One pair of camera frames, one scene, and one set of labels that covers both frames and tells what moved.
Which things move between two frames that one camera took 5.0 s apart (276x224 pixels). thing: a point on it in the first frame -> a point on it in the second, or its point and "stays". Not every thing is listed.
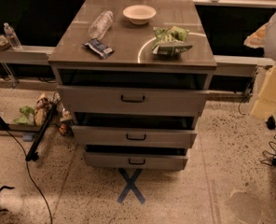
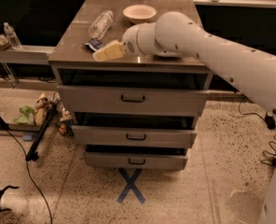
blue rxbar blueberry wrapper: [96, 48] stays
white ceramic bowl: [139, 14] stays
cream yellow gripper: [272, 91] -> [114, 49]
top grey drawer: [99, 101] stays
